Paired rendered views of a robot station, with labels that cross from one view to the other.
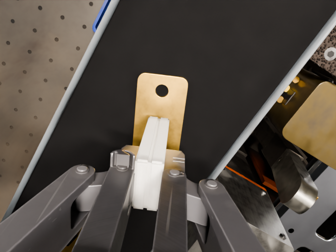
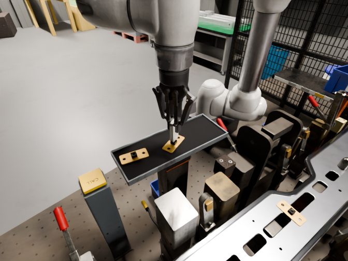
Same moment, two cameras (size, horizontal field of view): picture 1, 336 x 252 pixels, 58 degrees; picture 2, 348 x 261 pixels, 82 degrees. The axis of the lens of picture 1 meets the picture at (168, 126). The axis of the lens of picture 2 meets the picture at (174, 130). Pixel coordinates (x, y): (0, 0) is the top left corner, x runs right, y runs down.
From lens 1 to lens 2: 0.59 m
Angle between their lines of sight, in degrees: 69
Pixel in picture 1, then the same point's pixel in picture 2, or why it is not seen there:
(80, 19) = (144, 187)
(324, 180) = (223, 236)
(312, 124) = (215, 182)
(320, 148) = (216, 190)
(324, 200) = (222, 248)
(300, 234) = not seen: outside the picture
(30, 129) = (86, 219)
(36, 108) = not seen: hidden behind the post
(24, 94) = not seen: hidden behind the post
